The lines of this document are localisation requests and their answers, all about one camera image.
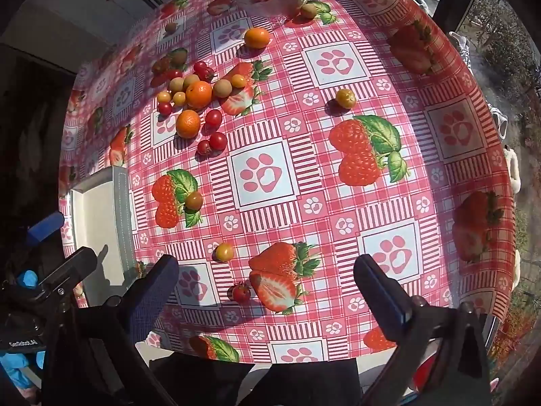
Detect cream fluffy cloth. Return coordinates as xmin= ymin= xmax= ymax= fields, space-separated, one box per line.
xmin=503 ymin=148 xmax=521 ymax=204

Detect green shrubs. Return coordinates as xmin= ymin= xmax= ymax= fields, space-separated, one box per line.
xmin=461 ymin=0 xmax=541 ymax=89

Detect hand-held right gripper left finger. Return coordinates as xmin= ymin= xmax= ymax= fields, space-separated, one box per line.
xmin=68 ymin=255 xmax=181 ymax=406

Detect red checked strawberry tablecloth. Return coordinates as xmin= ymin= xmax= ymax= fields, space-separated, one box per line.
xmin=57 ymin=0 xmax=519 ymax=365

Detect person's left hand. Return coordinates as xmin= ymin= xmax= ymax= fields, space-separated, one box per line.
xmin=0 ymin=350 xmax=46 ymax=390

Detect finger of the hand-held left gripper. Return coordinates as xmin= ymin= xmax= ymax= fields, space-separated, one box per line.
xmin=36 ymin=246 xmax=99 ymax=302
xmin=16 ymin=210 xmax=66 ymax=249

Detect white tray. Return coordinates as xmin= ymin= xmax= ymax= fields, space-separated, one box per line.
xmin=70 ymin=166 xmax=137 ymax=309

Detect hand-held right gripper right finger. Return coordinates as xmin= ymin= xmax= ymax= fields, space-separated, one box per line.
xmin=354 ymin=254 xmax=494 ymax=406

